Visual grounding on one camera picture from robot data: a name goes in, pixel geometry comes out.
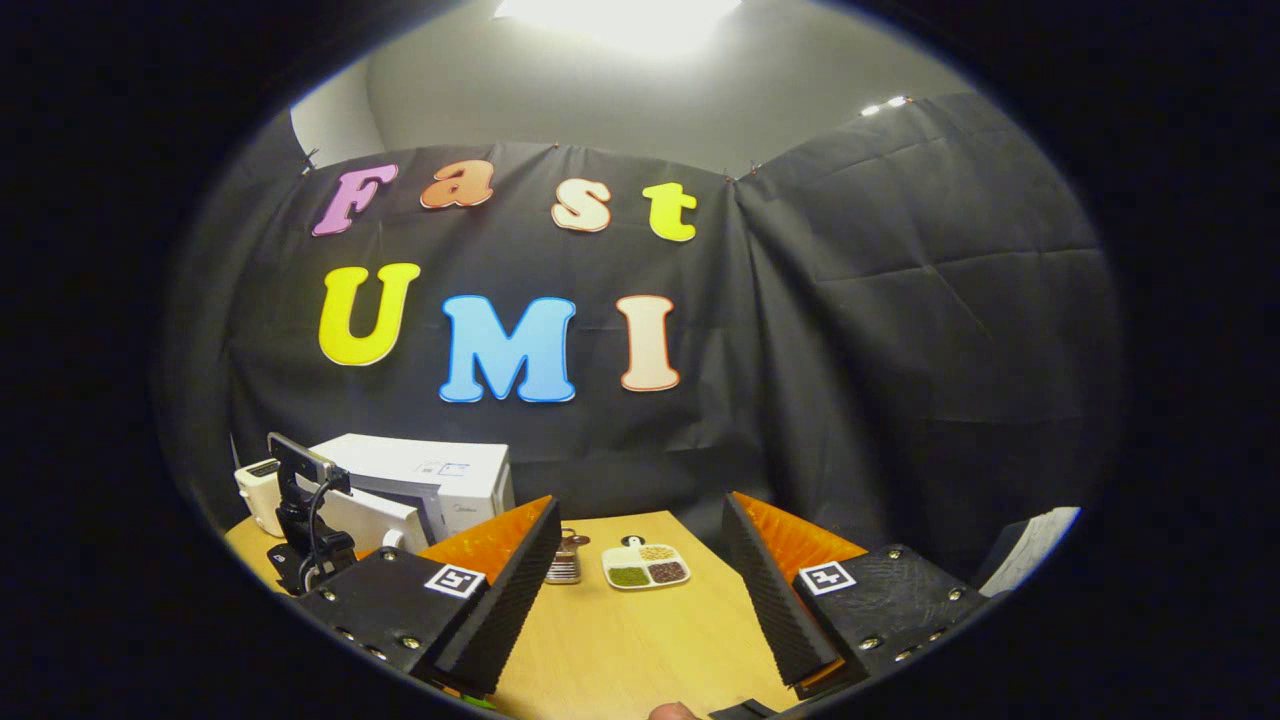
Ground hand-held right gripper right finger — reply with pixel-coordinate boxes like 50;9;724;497
722;492;991;698

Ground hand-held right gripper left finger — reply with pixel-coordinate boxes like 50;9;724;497
297;495;563;698

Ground white microwave oven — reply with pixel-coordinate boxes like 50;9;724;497
296;433;516;557

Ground white toaster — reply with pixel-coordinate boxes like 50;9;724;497
235;458;288;539

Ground white divided bean dish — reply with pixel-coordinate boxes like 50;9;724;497
602;537;692;591

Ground black backdrop cloth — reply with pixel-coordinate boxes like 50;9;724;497
160;92;1126;601

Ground ceiling light panel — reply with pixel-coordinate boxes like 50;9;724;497
495;0;746;51

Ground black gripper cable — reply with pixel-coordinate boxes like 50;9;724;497
306;474;353;591

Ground metal wire utensil holder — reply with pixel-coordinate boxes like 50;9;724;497
545;528;591;586

